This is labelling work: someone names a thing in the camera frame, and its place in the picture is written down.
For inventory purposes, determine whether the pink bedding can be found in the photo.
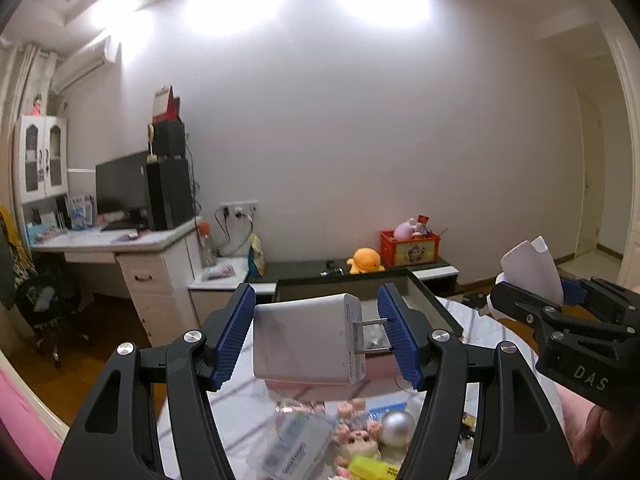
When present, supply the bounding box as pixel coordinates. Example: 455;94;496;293
1;372;62;479

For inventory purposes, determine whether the office chair with clothes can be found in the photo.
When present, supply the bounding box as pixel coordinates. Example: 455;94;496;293
1;206;81;370

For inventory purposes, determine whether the black computer monitor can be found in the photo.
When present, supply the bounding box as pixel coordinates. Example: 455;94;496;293
96;151;148;231

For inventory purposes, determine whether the black speaker box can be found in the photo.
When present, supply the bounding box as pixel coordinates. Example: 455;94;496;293
149;119;186;158

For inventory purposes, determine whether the white power adapter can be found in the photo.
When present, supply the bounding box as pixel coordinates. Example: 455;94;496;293
253;294;390;385

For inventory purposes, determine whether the person's hand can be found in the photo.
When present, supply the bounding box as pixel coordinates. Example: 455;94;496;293
566;405;639;465

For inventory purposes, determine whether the pink plush toy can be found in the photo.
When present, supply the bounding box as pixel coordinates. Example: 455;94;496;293
393;218;416;242

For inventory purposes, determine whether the wall power outlet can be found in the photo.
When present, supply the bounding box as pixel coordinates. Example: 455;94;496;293
220;200;259;217

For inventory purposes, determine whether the black computer tower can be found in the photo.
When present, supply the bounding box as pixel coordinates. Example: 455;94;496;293
144;158;195;231

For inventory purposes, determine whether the clear water bottle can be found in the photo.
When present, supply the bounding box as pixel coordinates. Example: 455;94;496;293
198;220;217;268

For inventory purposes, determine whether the pink doll figure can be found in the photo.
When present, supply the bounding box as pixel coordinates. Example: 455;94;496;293
333;398;382;469

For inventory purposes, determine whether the snack bag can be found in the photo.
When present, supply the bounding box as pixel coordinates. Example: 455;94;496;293
247;233;266;278

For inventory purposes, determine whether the blue rectangular case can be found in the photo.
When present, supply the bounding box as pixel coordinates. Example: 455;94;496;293
368;402;407;420

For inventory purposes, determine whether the white glass-door cabinet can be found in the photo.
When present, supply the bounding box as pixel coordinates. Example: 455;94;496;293
15;115;68;204

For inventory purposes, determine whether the white desk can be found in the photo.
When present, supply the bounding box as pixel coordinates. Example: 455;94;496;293
30;218;202;347

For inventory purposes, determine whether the yellow packet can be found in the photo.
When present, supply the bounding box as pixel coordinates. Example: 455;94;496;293
348;455;399;480

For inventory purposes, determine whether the low tv cabinet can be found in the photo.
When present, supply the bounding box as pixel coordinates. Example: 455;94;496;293
186;253;460;326

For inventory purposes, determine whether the orange octopus plush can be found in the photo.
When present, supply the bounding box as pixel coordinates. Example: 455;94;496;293
346;247;385;274

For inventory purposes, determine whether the white air conditioner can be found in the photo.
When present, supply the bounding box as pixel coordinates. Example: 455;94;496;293
51;36;120;94

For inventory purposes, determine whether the red storage crate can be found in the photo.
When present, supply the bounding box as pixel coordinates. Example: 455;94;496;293
378;230;440;268

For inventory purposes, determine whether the clear plastic packet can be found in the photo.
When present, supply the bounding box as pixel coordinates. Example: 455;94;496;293
245;410;337;480

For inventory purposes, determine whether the silver pearl ball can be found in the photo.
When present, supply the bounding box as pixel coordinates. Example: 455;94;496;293
380;410;416;448

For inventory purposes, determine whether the pink storage box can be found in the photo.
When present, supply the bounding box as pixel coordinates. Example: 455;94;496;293
264;266;467;401

